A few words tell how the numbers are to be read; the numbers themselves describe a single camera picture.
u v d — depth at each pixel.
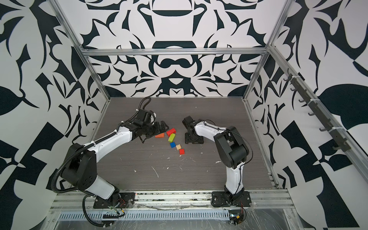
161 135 0.81
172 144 0.95
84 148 0.46
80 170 0.43
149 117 0.73
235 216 0.71
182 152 0.92
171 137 0.96
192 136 0.76
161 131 0.78
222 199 0.75
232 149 0.51
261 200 0.76
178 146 0.92
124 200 0.74
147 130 0.73
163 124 0.79
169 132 0.97
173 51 0.92
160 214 0.65
